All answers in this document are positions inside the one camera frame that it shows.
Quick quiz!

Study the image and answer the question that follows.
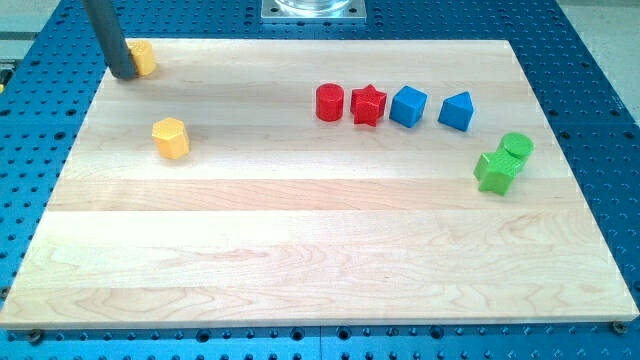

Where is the yellow hexagon block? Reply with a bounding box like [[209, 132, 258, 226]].
[[152, 117, 190, 159]]

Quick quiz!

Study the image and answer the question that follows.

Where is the yellow heart block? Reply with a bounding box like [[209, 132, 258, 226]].
[[127, 40, 157, 76]]

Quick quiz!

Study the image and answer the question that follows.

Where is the light wooden board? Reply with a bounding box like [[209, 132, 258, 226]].
[[1, 39, 638, 329]]

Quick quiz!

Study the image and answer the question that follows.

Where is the red cylinder block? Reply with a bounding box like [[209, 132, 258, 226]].
[[316, 83, 344, 122]]

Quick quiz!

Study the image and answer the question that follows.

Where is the red star block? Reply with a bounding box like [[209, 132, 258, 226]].
[[350, 84, 387, 127]]

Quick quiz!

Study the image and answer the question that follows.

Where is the blue cube block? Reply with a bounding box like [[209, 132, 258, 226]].
[[389, 86, 428, 128]]

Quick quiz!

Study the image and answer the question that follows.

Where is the blue triangular prism block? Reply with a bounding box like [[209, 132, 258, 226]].
[[438, 91, 474, 132]]

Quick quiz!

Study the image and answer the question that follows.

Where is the green star block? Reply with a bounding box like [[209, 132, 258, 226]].
[[473, 151, 524, 196]]

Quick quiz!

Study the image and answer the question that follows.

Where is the green cylinder block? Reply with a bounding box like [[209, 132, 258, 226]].
[[497, 132, 535, 173]]

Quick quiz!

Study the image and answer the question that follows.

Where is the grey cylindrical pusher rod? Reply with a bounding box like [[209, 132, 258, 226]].
[[82, 0, 137, 80]]

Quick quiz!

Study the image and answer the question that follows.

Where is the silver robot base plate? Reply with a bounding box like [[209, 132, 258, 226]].
[[260, 0, 367, 24]]

